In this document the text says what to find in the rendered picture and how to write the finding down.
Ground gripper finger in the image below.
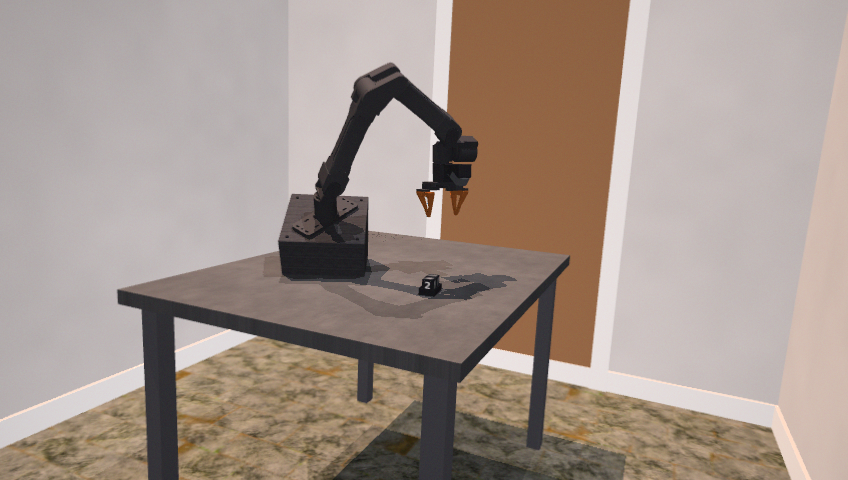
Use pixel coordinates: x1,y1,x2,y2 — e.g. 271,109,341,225
416,191,435,217
450,190,468,215

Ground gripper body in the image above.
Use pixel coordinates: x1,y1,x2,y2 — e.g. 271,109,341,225
416,162,468,192

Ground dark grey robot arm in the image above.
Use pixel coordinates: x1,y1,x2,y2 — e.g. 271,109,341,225
292,62,478,238

